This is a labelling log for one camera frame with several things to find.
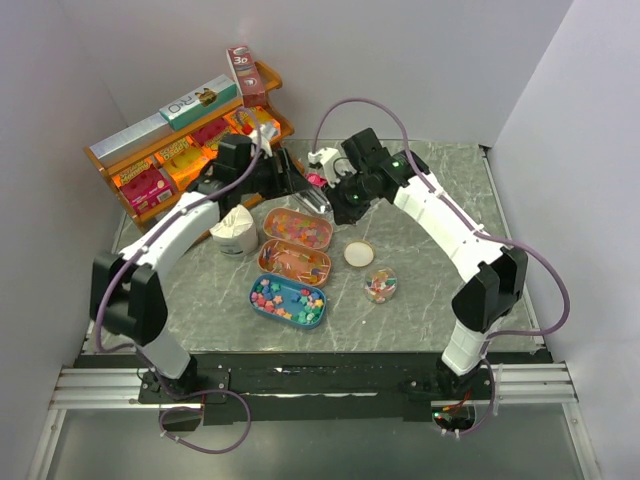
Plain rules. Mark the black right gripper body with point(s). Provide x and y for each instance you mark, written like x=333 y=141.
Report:
x=351 y=196

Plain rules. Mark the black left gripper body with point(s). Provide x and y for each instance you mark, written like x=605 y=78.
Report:
x=268 y=182

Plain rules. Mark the silver metal scoop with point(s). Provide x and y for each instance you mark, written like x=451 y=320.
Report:
x=314 y=201

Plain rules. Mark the gold jar lid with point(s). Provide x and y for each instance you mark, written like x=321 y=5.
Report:
x=359 y=254

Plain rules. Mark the pink tin of lollipops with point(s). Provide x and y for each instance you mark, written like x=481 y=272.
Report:
x=295 y=262

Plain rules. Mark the clear plastic jar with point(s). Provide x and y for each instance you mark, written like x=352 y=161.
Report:
x=380 y=284

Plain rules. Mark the blue tin of star candies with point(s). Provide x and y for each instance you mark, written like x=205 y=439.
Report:
x=287 y=301

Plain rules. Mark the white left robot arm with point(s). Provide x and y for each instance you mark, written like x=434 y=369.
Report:
x=127 y=297

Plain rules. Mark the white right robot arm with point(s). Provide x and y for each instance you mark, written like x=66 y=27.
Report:
x=493 y=275

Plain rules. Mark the pink box on table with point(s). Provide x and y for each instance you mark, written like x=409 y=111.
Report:
x=315 y=179

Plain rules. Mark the pink tin of gummies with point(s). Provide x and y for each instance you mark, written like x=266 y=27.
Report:
x=298 y=228

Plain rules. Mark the orange sponge box right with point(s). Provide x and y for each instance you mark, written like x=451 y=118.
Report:
x=265 y=117

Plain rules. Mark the red orange sponge box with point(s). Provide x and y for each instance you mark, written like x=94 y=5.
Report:
x=210 y=135

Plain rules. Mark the white toilet paper roll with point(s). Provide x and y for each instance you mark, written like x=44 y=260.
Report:
x=236 y=234

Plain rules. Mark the red tall carton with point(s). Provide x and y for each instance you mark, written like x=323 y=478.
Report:
x=246 y=76

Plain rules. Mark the orange sponge box middle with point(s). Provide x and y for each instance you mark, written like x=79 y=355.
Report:
x=183 y=161

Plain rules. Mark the teal long box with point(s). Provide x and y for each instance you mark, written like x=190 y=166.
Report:
x=203 y=100

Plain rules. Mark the wooden three-tier shelf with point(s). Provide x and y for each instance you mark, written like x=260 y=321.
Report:
x=145 y=221

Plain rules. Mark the pink sponge box left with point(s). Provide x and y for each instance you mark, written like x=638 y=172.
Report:
x=144 y=186

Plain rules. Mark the silver long box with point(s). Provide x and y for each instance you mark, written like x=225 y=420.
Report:
x=132 y=139

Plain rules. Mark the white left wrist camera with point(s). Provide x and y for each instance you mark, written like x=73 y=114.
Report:
x=262 y=137

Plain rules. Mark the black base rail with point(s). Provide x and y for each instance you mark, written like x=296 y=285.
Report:
x=325 y=386

